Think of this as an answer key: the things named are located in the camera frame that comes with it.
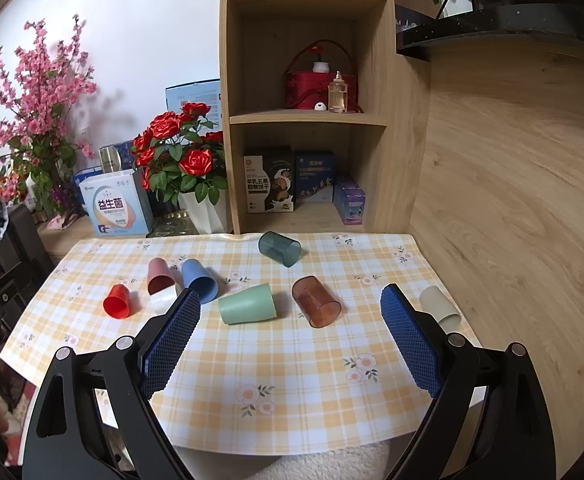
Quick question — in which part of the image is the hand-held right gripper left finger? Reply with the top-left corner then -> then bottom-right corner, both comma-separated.
22,287 -> 203,480

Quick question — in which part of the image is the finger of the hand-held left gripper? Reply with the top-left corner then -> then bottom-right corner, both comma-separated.
0,272 -> 19,312

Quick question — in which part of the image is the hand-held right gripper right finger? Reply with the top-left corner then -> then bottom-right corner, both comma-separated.
379,283 -> 559,480

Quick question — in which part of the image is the white plastic cup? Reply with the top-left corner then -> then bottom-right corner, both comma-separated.
150,282 -> 183,316

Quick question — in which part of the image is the blue plastic cup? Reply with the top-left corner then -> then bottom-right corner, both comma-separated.
181,259 -> 219,305

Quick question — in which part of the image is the pink plastic cup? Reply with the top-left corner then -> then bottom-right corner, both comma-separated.
147,257 -> 178,296

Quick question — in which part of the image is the beige plastic cup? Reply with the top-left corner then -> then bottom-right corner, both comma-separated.
418,285 -> 462,335

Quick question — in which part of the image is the red plastic cup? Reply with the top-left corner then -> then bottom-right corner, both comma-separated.
103,284 -> 133,320

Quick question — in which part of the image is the green plastic cup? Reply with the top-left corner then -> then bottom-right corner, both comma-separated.
218,283 -> 278,326

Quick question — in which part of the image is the brown translucent cup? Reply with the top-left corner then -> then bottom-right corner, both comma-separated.
292,276 -> 343,329

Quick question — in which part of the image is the dark teal translucent cup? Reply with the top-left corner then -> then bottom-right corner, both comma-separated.
258,231 -> 302,268

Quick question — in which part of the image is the black chair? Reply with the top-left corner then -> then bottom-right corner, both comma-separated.
0,202 -> 55,311

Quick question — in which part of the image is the pink floral pouch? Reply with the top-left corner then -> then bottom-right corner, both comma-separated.
46,212 -> 85,233

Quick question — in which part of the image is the gold glass tray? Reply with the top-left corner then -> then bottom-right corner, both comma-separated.
148,211 -> 199,238

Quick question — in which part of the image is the yellow checkered floral tablecloth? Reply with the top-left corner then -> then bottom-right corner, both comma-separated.
0,231 -> 490,453

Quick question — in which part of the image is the blue and white milk carton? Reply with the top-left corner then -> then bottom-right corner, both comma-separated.
72,166 -> 104,193

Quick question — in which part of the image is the white and blue carton box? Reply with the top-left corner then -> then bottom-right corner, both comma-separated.
78,169 -> 154,237

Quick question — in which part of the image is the pink cherry blossom plant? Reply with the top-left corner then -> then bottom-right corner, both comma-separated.
0,15 -> 98,221

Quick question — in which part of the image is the small purple box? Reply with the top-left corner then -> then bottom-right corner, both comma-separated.
333,176 -> 368,226

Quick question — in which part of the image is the white fluffy rug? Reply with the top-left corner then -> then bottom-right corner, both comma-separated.
177,442 -> 393,480

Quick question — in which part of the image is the dark blue patterned box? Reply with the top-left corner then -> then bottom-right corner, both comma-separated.
118,141 -> 143,173

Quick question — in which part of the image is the red rose plant white pot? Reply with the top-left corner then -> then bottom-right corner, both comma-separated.
132,102 -> 229,235

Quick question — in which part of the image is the dark cookie box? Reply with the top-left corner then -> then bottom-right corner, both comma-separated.
243,147 -> 297,214

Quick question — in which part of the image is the dark blue illustrated box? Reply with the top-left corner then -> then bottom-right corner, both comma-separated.
294,151 -> 338,204

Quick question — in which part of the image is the wooden shelf unit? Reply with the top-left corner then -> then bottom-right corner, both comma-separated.
219,0 -> 430,236

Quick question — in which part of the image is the large light blue box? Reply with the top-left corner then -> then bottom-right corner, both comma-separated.
165,79 -> 221,128

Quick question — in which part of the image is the clear perfume bottle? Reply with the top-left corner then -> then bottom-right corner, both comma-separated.
328,71 -> 348,114

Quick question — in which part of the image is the black shelf board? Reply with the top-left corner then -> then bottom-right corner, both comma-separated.
396,2 -> 584,53

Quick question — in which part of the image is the red basket with handle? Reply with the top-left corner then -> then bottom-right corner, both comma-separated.
284,37 -> 359,111

